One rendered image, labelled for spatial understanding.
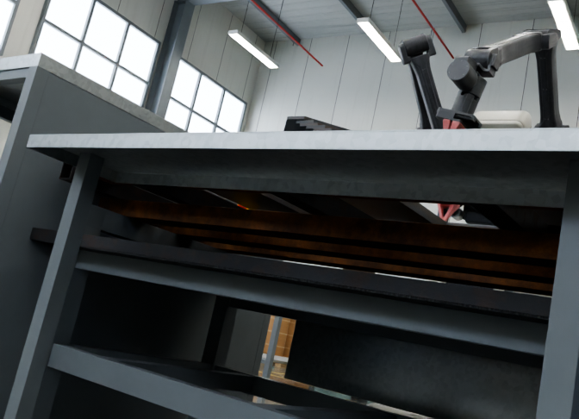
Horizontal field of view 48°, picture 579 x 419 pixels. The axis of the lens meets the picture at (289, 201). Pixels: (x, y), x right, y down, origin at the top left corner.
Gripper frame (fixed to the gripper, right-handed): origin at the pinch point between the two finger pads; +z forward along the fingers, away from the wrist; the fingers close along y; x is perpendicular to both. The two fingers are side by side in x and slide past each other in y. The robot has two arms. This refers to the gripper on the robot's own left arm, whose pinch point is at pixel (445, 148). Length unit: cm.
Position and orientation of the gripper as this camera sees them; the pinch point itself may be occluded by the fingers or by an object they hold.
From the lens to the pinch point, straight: 169.5
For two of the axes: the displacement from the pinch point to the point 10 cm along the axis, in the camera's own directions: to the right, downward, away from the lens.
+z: -4.1, 9.1, -0.6
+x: 5.5, 3.0, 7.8
